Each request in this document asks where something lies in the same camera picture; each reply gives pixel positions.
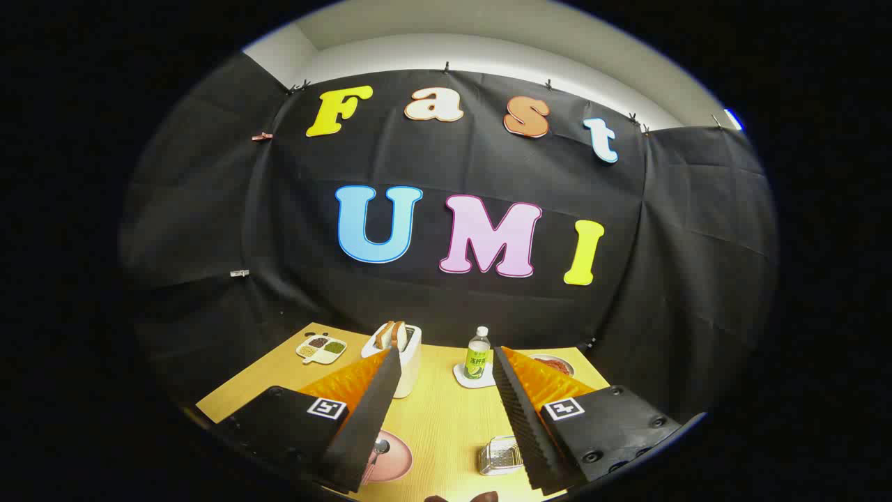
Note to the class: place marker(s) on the perforated metal tray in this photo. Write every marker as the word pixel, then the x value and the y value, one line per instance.
pixel 500 457

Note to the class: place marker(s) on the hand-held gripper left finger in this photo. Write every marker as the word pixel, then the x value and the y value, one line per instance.
pixel 373 411

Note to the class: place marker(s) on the green tea bottle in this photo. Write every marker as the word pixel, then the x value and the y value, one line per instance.
pixel 477 359

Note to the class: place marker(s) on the pink plate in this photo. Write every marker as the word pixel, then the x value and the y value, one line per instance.
pixel 397 460

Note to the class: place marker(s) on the white coaster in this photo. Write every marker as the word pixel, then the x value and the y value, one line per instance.
pixel 463 381

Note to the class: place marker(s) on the bread slice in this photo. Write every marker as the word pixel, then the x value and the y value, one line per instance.
pixel 399 334
pixel 385 335

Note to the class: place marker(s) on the white plate with food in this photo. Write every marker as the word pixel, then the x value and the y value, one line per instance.
pixel 557 364

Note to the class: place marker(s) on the white toaster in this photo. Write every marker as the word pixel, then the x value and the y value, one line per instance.
pixel 411 362

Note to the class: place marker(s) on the sectioned white condiment dish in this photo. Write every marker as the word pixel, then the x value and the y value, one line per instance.
pixel 322 348

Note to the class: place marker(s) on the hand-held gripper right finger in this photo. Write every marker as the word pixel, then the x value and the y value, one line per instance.
pixel 519 411

